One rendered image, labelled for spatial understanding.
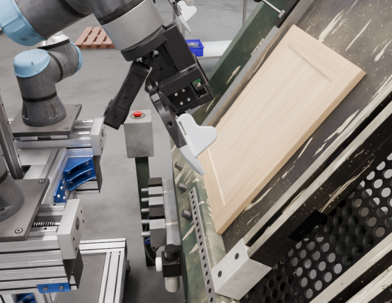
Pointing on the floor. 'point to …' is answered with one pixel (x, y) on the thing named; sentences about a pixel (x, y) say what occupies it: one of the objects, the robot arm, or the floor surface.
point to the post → (142, 168)
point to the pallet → (100, 36)
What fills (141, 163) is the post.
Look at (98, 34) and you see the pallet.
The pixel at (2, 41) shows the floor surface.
